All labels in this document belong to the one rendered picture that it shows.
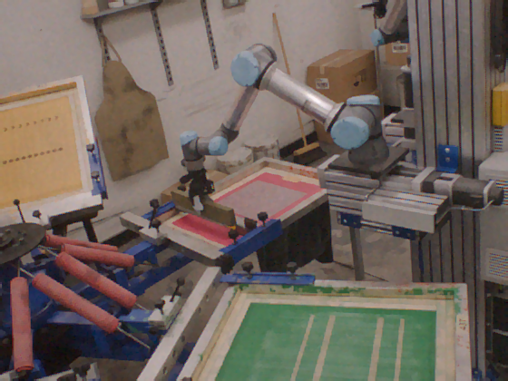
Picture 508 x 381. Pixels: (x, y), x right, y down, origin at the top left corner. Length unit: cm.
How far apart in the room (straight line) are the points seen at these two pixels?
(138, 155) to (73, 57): 87
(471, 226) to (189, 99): 305
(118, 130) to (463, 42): 294
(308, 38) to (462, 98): 378
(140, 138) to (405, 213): 289
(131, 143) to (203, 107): 77
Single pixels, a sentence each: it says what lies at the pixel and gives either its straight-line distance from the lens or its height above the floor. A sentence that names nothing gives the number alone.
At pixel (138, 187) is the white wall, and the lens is 466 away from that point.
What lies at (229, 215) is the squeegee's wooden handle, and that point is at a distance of 230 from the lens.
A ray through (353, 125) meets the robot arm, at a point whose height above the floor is 146.
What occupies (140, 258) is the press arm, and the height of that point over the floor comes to 102.
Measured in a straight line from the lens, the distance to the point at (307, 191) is 267.
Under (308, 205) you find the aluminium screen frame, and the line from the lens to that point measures 248.
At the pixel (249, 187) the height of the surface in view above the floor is 96.
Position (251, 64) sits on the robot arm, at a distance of 200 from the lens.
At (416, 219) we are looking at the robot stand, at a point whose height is 114.
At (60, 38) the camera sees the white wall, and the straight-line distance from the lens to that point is 425.
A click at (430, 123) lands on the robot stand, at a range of 217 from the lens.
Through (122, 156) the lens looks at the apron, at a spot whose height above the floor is 71.
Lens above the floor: 211
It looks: 24 degrees down
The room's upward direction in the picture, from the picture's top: 11 degrees counter-clockwise
